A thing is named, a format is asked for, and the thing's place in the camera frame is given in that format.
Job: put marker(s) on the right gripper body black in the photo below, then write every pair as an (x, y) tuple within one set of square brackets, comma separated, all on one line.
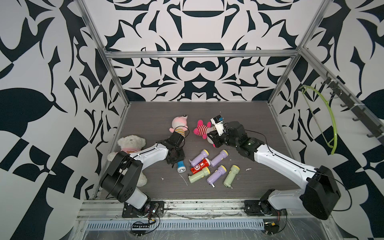
[(224, 138)]

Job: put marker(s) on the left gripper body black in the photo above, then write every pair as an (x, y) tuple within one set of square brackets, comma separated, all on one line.
[(179, 155)]

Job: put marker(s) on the blue flashlight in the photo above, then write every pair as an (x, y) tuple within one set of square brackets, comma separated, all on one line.
[(181, 168)]

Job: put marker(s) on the purple flashlight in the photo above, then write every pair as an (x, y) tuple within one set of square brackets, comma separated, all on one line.
[(199, 158), (216, 160), (216, 175)]

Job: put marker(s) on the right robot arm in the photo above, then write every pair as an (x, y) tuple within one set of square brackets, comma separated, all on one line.
[(318, 192)]

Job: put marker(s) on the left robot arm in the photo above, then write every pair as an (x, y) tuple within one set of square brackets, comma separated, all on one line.
[(121, 178)]

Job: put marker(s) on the red flashlight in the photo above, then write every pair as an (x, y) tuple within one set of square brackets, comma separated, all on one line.
[(204, 163)]

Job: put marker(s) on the light green flashlight left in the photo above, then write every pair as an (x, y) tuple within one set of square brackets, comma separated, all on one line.
[(199, 175)]

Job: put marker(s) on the light green flashlight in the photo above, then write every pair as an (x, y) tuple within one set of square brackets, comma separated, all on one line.
[(231, 176), (199, 175)]

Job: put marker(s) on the light green flashlight right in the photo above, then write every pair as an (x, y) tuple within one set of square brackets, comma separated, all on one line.
[(231, 176)]

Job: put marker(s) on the pink plush striped shirt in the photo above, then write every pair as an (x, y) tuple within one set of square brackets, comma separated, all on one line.
[(179, 125)]

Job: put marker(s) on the white plush yellow glasses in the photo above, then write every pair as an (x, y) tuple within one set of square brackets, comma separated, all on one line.
[(202, 130)]

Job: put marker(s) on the white teddy bear pink shirt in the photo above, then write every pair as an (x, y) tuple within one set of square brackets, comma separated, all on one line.
[(132, 144)]

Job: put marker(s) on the black connector box left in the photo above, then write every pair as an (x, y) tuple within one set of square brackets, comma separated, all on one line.
[(139, 228)]

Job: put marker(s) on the black connector box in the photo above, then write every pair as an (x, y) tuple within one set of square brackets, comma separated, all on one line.
[(271, 228), (139, 228)]

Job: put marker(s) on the black connector box right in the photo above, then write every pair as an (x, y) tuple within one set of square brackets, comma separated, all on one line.
[(271, 228)]

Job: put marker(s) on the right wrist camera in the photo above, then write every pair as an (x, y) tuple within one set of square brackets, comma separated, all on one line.
[(218, 123)]

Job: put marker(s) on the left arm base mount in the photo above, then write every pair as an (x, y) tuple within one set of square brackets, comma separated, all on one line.
[(151, 208)]

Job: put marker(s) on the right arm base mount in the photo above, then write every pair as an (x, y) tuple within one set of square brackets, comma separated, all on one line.
[(262, 207)]

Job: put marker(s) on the green hoop on wall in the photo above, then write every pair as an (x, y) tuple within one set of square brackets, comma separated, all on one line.
[(332, 143)]

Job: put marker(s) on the black hook rail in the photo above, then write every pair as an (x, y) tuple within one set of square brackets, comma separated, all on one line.
[(351, 102)]

